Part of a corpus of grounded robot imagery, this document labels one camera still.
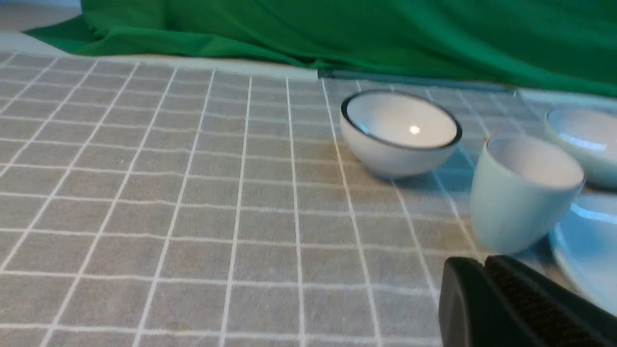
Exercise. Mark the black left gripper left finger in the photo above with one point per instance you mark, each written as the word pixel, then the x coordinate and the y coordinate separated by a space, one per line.
pixel 471 312

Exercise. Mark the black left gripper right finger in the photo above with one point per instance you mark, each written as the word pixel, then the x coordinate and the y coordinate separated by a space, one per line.
pixel 555 315

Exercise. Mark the light blue cup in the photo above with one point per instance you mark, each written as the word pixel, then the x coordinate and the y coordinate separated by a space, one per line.
pixel 521 187

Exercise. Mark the light blue large plate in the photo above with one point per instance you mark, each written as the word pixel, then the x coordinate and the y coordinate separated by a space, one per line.
pixel 584 244

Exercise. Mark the light blue shallow bowl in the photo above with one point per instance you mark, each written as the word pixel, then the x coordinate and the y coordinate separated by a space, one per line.
pixel 590 136

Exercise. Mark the white bowl black rim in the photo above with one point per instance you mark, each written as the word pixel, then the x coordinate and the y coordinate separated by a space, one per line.
pixel 397 134

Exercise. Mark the green backdrop cloth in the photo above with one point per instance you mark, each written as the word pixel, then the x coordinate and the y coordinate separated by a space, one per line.
pixel 564 45

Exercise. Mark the grey checked tablecloth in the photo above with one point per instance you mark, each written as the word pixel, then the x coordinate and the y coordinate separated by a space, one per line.
pixel 145 205

